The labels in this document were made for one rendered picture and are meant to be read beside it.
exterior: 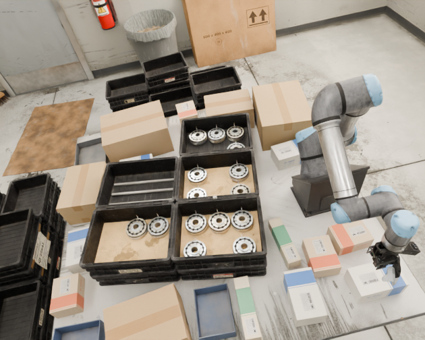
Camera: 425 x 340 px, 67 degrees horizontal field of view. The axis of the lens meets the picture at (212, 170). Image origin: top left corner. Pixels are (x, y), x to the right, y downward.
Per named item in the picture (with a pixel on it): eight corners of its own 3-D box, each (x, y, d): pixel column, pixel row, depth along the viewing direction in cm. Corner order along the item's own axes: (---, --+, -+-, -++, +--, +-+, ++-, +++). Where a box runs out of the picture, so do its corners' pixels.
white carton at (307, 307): (282, 279, 145) (282, 271, 139) (308, 275, 145) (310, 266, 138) (295, 326, 132) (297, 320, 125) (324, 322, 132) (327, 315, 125)
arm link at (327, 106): (303, 86, 111) (340, 227, 106) (335, 77, 109) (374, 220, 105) (299, 96, 122) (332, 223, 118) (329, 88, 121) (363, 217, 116)
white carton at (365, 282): (386, 266, 143) (392, 257, 137) (402, 292, 135) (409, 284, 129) (343, 276, 143) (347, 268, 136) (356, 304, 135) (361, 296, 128)
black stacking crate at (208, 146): (249, 127, 198) (248, 112, 189) (253, 163, 178) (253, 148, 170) (185, 133, 201) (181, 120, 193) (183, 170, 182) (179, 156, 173)
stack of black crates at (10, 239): (24, 249, 240) (-15, 217, 206) (65, 240, 241) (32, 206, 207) (13, 303, 213) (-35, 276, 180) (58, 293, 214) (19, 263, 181)
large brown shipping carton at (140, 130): (166, 122, 228) (159, 99, 213) (174, 150, 209) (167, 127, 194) (110, 138, 225) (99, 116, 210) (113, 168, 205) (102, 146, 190)
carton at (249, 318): (234, 283, 141) (233, 278, 136) (247, 280, 141) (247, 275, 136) (245, 343, 125) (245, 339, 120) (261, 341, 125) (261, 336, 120)
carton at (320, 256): (301, 246, 154) (302, 239, 149) (326, 242, 154) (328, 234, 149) (312, 278, 144) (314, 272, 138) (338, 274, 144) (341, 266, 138)
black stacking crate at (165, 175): (182, 170, 181) (178, 156, 173) (179, 214, 162) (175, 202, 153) (115, 177, 185) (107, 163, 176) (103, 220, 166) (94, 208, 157)
